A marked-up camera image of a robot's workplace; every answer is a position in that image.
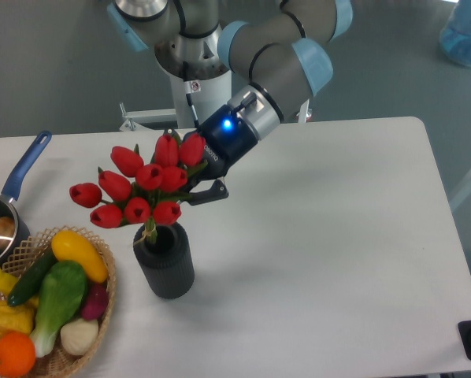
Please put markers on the purple red onion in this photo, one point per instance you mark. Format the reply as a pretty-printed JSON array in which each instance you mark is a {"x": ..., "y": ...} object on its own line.
[{"x": 95, "y": 303}]

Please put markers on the orange fruit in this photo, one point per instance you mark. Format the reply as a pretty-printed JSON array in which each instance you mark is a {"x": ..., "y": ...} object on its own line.
[{"x": 17, "y": 355}]

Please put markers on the dark green cucumber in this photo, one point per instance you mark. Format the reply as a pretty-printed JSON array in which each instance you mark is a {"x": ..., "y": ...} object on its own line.
[{"x": 31, "y": 280}]

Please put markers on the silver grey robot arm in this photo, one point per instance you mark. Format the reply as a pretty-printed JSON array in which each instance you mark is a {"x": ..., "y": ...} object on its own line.
[{"x": 233, "y": 83}]

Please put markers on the yellow banana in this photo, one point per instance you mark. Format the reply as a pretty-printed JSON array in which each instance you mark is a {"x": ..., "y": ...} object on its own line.
[{"x": 7, "y": 282}]

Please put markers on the dark grey ribbed vase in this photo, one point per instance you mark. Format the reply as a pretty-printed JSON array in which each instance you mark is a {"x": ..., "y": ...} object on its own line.
[{"x": 167, "y": 265}]

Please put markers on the blue handled saucepan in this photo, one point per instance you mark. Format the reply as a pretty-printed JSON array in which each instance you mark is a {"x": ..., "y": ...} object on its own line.
[{"x": 11, "y": 191}]

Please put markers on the white garlic bulb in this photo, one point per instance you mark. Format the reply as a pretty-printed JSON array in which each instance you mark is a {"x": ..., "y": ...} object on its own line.
[{"x": 78, "y": 336}]

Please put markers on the yellow squash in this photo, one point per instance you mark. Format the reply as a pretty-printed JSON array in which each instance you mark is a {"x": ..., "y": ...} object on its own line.
[{"x": 68, "y": 245}]

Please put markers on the red tulip bouquet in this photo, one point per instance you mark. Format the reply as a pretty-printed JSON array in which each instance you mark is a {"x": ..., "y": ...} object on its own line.
[{"x": 140, "y": 192}]

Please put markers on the yellow bell pepper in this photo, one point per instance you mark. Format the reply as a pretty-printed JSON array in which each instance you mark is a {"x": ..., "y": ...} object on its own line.
[{"x": 16, "y": 319}]

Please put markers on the green bok choy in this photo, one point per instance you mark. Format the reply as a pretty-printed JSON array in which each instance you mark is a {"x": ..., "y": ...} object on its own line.
[{"x": 60, "y": 296}]

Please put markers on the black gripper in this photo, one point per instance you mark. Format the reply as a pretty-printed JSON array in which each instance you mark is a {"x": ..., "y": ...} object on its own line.
[{"x": 228, "y": 137}]

